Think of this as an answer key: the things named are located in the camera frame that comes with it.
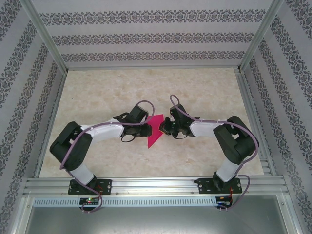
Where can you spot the pink square paper sheet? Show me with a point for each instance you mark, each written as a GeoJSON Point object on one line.
{"type": "Point", "coordinates": [153, 137]}

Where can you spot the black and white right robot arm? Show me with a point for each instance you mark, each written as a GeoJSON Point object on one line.
{"type": "Point", "coordinates": [236, 146]}

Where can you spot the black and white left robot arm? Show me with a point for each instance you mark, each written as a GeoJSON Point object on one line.
{"type": "Point", "coordinates": [80, 156]}

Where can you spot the grey metal tray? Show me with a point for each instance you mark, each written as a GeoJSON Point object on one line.
{"type": "Point", "coordinates": [156, 219]}

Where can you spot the aluminium mounting rail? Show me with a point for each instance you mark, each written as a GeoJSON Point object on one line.
{"type": "Point", "coordinates": [156, 186]}

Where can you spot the aluminium back frame bar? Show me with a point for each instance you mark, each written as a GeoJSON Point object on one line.
{"type": "Point", "coordinates": [151, 67]}

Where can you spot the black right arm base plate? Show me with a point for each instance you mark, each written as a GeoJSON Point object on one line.
{"type": "Point", "coordinates": [204, 186]}

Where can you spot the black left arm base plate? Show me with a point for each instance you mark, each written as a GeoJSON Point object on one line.
{"type": "Point", "coordinates": [107, 186]}

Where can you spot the aluminium right corner post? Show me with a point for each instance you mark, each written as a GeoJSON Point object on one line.
{"type": "Point", "coordinates": [259, 36]}

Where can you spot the aluminium corner post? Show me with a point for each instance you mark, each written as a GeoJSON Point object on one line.
{"type": "Point", "coordinates": [259, 36]}
{"type": "Point", "coordinates": [46, 39]}

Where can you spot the aluminium left corner post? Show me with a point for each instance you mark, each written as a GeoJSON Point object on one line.
{"type": "Point", "coordinates": [46, 39]}

